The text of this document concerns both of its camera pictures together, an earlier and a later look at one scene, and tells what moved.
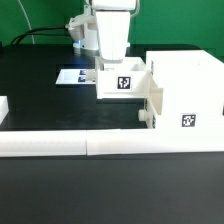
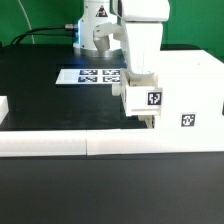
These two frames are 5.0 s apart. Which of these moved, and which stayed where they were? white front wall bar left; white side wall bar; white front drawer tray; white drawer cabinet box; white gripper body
Moved: white gripper body
Stayed: white front wall bar left; white drawer cabinet box; white front drawer tray; white side wall bar
